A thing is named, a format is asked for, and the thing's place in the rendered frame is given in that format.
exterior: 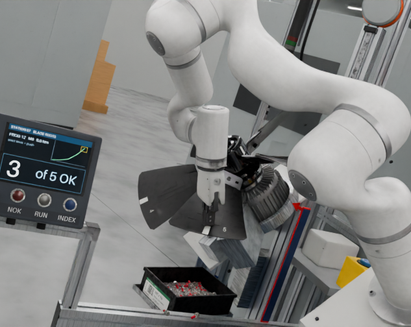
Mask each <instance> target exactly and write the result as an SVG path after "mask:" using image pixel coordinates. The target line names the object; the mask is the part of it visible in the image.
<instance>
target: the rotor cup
mask: <svg viewBox="0 0 411 327"><path fill-rule="evenodd" d="M227 145H228V147H227V166H226V167H225V168H224V170H225V171H227V172H229V173H232V174H234V175H236V176H238V177H240V178H241V179H242V180H243V182H242V186H241V188H244V187H245V186H247V185H249V184H250V183H251V182H253V181H254V180H255V179H256V178H257V177H258V176H259V174H260V172H261V170H262V166H261V164H260V165H255V164H254V163H251V162H246V161H243V160H240V158H245V157H242V155H251V153H250V152H249V150H248V148H247V147H246V145H245V143H244V142H243V139H242V138H241V137H240V136H238V135H231V136H228V143H227ZM240 147H242V149H243V151H244V152H245V154H243V152H242V150H241V148H240Z"/></svg>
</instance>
